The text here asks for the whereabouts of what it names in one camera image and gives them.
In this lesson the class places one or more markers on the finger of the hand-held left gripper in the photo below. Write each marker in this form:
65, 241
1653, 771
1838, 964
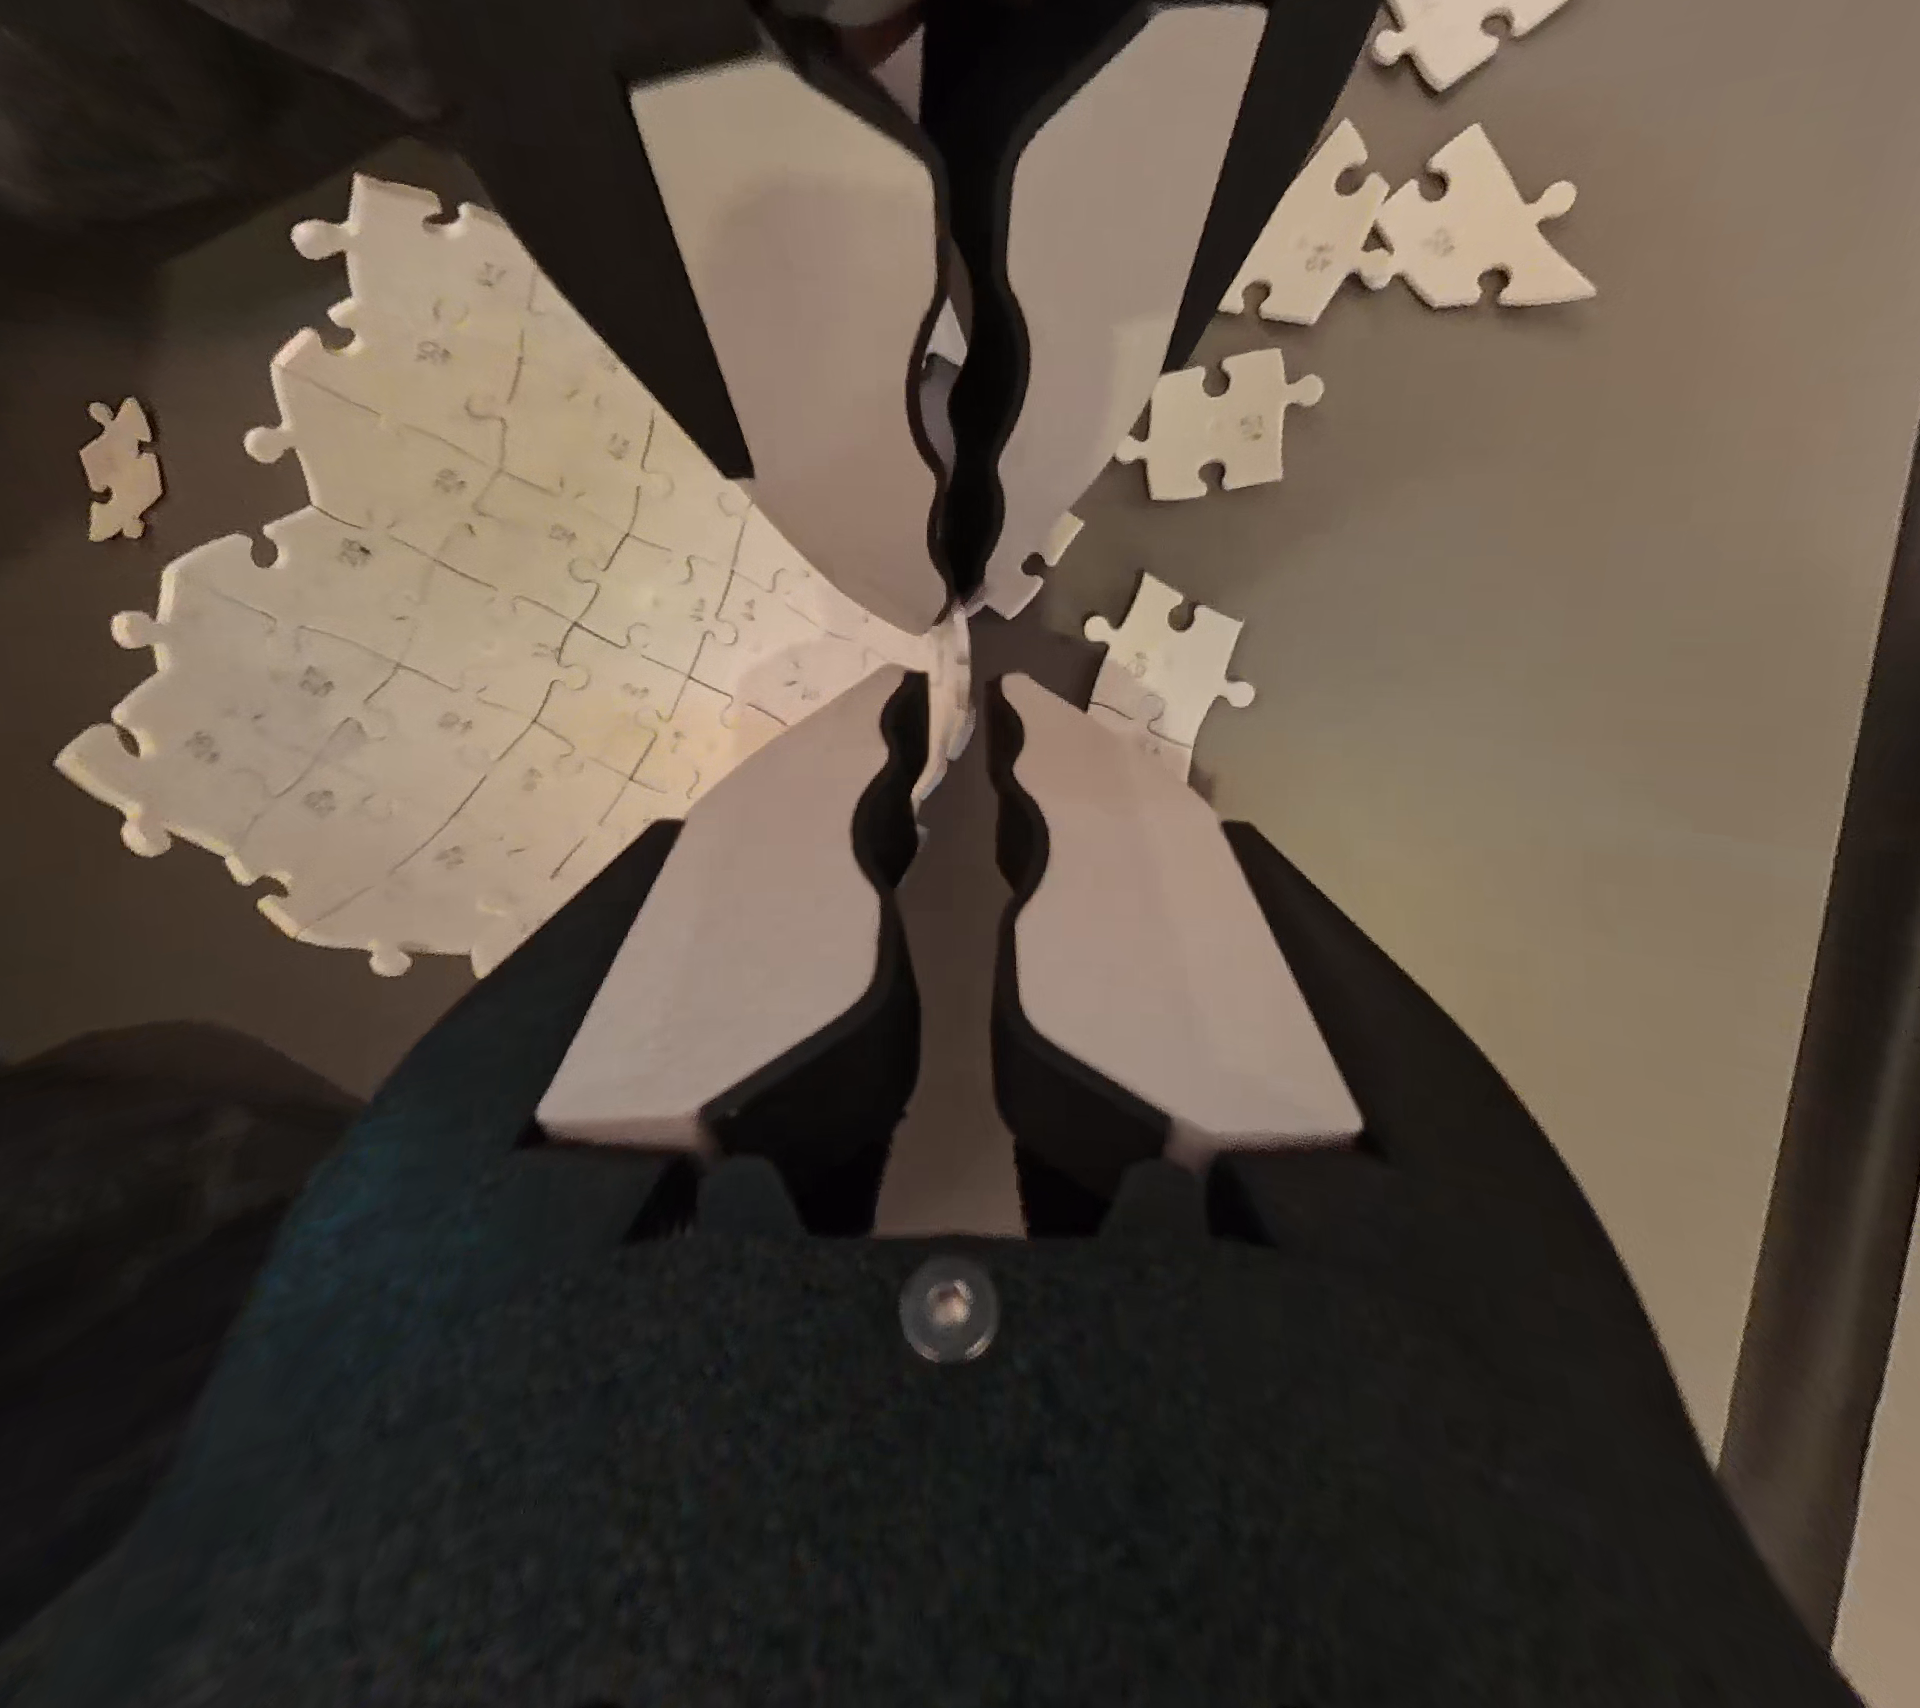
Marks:
1141, 209
780, 282

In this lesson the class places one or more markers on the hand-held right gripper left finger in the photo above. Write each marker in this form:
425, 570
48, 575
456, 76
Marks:
721, 973

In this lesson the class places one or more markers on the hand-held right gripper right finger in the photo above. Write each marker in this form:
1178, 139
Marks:
1185, 973

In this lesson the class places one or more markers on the partly built white puzzle ball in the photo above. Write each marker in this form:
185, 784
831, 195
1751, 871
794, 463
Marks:
451, 628

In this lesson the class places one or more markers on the single white puzzle piece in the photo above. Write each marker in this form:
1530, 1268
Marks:
122, 470

